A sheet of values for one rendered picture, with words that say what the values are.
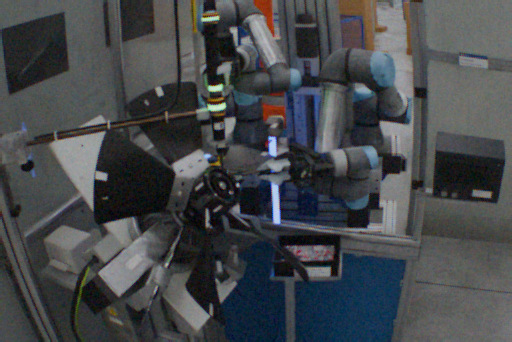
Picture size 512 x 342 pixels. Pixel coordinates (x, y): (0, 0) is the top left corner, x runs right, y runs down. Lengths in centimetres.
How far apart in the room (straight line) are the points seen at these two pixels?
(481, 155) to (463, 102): 152
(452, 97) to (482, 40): 45
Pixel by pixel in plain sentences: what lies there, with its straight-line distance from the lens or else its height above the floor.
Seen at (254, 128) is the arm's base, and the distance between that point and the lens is 205.
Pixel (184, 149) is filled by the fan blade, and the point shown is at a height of 129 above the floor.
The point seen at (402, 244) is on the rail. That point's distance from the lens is 172.
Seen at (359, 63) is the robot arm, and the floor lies 146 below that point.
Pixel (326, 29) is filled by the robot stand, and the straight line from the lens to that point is 208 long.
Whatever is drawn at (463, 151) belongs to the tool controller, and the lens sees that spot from 149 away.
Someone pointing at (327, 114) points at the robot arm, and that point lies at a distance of 155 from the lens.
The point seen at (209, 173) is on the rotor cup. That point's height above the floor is 125.
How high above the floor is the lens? 175
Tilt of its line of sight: 23 degrees down
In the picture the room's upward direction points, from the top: 4 degrees counter-clockwise
